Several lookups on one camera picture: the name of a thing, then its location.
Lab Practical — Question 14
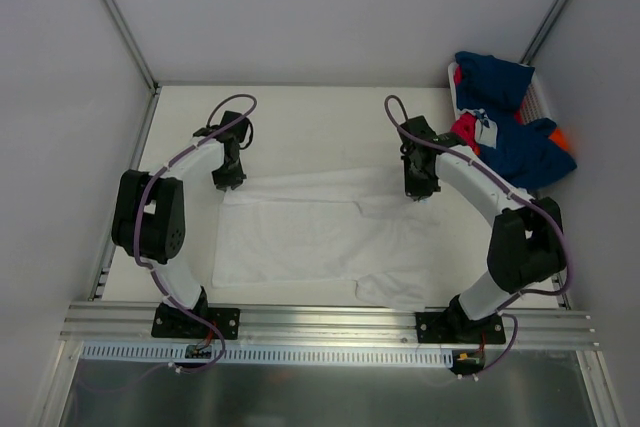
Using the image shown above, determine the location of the white t shirt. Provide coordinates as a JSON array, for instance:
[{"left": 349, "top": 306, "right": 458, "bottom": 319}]
[{"left": 212, "top": 167, "right": 448, "bottom": 311}]

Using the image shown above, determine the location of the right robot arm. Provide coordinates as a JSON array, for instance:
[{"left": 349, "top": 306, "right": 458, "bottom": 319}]
[{"left": 398, "top": 116, "right": 567, "bottom": 343}]

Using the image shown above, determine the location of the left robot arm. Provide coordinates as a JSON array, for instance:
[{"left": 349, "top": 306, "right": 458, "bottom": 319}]
[{"left": 111, "top": 111, "right": 253, "bottom": 337}]

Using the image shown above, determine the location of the pink t shirt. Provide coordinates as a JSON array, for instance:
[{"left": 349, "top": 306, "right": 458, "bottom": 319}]
[{"left": 451, "top": 113, "right": 478, "bottom": 151}]

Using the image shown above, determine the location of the blue t shirt pile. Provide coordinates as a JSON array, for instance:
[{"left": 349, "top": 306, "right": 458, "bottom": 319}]
[{"left": 454, "top": 51, "right": 577, "bottom": 190}]

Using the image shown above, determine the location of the white plastic basket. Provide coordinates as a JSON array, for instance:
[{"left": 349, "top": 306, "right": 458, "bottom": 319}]
[{"left": 447, "top": 62, "right": 552, "bottom": 124}]

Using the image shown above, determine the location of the orange t shirt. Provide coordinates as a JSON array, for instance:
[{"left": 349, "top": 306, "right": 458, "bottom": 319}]
[{"left": 548, "top": 127, "right": 571, "bottom": 153}]

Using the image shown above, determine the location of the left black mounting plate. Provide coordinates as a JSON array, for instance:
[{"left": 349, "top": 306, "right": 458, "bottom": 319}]
[{"left": 151, "top": 303, "right": 241, "bottom": 340}]

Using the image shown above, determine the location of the black mounting plate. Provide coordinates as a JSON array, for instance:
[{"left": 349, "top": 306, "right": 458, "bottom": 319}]
[
  {"left": 151, "top": 303, "right": 241, "bottom": 340},
  {"left": 415, "top": 311, "right": 506, "bottom": 345}
]

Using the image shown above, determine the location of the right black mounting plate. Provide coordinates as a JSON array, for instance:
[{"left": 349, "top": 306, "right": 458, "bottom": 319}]
[{"left": 415, "top": 311, "right": 506, "bottom": 345}]

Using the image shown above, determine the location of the aluminium front rail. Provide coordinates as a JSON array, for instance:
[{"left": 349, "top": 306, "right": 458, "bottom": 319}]
[{"left": 60, "top": 302, "right": 602, "bottom": 351}]

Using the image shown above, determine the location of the left corner aluminium post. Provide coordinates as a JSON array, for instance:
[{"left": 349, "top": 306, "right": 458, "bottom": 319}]
[{"left": 100, "top": 0, "right": 158, "bottom": 92}]

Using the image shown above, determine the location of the corner aluminium post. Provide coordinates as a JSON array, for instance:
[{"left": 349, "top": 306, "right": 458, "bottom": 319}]
[
  {"left": 520, "top": 0, "right": 571, "bottom": 65},
  {"left": 100, "top": 0, "right": 158, "bottom": 92}
]

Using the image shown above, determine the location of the white slotted cable duct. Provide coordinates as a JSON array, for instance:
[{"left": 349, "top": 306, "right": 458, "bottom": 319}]
[{"left": 80, "top": 341, "right": 453, "bottom": 368}]

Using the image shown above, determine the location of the right corner aluminium post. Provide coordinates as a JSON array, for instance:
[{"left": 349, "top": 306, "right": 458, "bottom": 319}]
[{"left": 520, "top": 0, "right": 571, "bottom": 65}]

